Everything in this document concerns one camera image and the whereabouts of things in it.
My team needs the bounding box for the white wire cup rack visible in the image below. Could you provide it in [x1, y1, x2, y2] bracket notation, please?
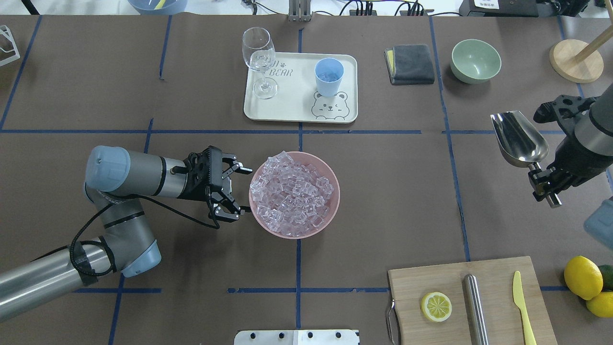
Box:
[0, 25, 21, 66]

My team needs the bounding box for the clear ice cubes pile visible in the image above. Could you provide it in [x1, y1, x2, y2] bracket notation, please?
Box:
[250, 151, 334, 236]

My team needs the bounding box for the yellow plastic knife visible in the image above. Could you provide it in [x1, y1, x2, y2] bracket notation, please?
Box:
[512, 271, 537, 345]

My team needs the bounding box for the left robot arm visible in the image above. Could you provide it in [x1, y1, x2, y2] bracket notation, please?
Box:
[0, 146, 253, 321]

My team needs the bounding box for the green bowl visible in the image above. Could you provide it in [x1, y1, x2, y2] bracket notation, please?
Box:
[451, 39, 502, 84]

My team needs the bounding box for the clear wine glass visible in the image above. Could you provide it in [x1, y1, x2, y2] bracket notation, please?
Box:
[242, 27, 278, 100]

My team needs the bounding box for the green lime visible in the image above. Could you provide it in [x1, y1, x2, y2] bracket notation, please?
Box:
[598, 264, 613, 291]

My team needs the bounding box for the yellow lemon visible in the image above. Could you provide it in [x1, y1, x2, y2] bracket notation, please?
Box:
[564, 255, 603, 301]
[585, 292, 613, 318]

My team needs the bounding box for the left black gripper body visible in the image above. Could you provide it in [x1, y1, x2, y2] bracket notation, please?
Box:
[182, 146, 230, 206]

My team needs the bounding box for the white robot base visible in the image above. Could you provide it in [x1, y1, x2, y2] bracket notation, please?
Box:
[234, 329, 361, 345]

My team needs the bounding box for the cream bear tray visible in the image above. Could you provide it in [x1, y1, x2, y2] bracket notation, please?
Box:
[243, 52, 359, 124]

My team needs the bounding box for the wooden cup stand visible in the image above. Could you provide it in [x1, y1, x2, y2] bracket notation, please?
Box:
[549, 26, 613, 83]

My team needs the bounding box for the metal rod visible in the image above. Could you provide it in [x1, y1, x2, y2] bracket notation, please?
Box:
[463, 274, 489, 345]

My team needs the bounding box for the grey folded cloth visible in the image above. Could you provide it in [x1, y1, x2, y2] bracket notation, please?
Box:
[385, 44, 435, 85]

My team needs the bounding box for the light blue cup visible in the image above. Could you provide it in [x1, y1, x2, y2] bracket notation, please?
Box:
[314, 57, 344, 97]

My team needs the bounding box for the metal ice scoop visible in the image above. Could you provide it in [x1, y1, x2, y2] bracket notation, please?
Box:
[490, 111, 561, 208]

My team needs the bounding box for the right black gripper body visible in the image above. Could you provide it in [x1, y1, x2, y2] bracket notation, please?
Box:
[528, 95, 599, 202]

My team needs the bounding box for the blue bowl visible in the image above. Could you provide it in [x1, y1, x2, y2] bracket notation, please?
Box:
[128, 0, 188, 15]

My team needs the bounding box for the wooden cutting board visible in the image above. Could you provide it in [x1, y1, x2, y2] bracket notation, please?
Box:
[388, 256, 557, 345]

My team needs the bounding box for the aluminium frame post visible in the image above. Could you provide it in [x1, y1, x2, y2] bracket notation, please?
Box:
[288, 0, 312, 22]

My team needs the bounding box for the lemon slice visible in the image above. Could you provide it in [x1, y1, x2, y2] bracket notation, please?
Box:
[420, 292, 453, 322]

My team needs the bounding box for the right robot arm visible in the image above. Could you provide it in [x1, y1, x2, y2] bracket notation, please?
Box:
[528, 85, 613, 202]

